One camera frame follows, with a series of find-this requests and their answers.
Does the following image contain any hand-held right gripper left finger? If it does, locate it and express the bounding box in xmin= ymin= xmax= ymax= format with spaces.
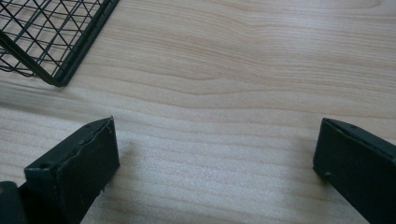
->
xmin=23 ymin=116 xmax=120 ymax=224

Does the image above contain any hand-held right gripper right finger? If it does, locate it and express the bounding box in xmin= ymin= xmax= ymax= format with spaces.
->
xmin=312 ymin=117 xmax=396 ymax=224

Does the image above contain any black wire basket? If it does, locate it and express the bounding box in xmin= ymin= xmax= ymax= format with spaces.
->
xmin=0 ymin=0 xmax=120 ymax=88

